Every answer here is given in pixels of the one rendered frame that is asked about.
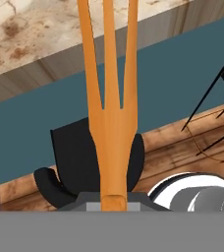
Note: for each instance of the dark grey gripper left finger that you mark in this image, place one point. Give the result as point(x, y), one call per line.
point(87, 200)

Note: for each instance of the grey cylinder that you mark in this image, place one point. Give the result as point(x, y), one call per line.
point(212, 200)

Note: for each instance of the blue kitchen island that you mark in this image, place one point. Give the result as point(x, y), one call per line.
point(182, 82)

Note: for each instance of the white and black round thing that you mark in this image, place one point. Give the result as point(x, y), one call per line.
point(169, 188)

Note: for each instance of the orange wooden fork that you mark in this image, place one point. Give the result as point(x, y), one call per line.
point(112, 147)

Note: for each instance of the black chair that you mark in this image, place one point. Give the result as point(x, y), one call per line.
point(74, 154)

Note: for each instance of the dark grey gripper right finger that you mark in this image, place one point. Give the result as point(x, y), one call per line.
point(138, 200)

